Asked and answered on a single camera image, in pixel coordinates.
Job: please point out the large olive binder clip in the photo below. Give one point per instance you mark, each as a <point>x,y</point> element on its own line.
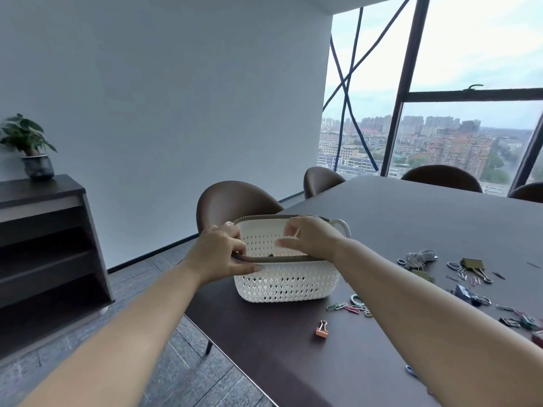
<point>473,264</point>

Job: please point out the black paper clip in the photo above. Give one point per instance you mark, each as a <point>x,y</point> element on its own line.
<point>533,265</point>
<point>499,275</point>

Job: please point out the red binder clip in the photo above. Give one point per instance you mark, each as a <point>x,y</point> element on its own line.
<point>538,339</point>

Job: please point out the person's right thumb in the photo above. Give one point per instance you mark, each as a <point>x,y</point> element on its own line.
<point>290,243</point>

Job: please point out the person's right forearm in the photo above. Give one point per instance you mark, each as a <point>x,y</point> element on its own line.
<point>424,326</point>

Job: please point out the person's left hand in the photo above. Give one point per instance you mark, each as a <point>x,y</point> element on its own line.
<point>212,254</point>

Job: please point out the dark window frame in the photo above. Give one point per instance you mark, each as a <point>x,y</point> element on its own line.
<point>466,96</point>

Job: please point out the dark wooden shelf cabinet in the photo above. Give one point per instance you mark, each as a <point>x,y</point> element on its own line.
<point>38,250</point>

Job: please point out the pile of coloured paper clips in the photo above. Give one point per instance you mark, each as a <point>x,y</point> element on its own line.
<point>354,308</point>
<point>456,267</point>
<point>521,320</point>

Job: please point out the brown leather chair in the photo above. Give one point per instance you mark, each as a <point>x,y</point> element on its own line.
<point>233,205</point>
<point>528,194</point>
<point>441,177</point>
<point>320,182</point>

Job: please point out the person's right hand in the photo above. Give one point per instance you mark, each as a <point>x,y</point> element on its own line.
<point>316,237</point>

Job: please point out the green potted plant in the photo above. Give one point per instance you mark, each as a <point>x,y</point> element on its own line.
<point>37,165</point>

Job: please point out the person's left forearm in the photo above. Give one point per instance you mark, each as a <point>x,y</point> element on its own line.
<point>127,339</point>

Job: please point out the blue paper clip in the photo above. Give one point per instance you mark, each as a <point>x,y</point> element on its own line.
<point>410,371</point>

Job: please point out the orange binder clip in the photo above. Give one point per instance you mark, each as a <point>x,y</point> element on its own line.
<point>321,331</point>

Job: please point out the person's left thumb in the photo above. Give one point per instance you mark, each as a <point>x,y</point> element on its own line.
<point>247,269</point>

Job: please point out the white woven plastic basket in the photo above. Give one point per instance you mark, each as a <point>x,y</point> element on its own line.
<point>288,281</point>

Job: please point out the small olive binder clip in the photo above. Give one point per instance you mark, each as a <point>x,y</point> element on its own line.
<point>422,275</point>

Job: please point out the blue binder clip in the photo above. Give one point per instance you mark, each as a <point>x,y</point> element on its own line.
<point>463,293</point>

